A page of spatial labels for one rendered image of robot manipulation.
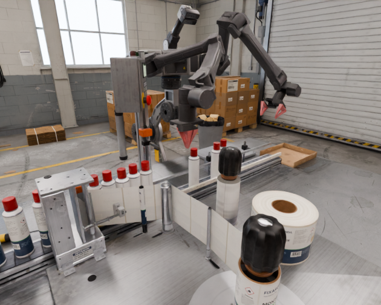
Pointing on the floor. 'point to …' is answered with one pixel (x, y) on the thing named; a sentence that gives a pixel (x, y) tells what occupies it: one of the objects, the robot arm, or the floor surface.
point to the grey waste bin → (209, 135)
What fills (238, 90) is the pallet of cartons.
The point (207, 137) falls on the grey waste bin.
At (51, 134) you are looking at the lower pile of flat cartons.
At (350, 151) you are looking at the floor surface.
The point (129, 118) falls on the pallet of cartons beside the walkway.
